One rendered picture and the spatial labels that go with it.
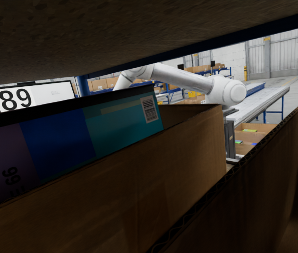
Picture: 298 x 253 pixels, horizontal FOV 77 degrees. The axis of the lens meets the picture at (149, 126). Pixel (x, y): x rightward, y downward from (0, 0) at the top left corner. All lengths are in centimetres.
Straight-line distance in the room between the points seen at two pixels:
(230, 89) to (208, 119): 96
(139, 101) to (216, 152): 12
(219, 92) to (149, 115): 98
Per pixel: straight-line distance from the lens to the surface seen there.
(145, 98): 24
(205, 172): 24
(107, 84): 722
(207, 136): 23
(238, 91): 120
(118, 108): 21
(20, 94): 100
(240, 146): 174
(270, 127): 227
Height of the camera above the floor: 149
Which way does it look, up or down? 14 degrees down
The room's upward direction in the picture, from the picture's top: 9 degrees counter-clockwise
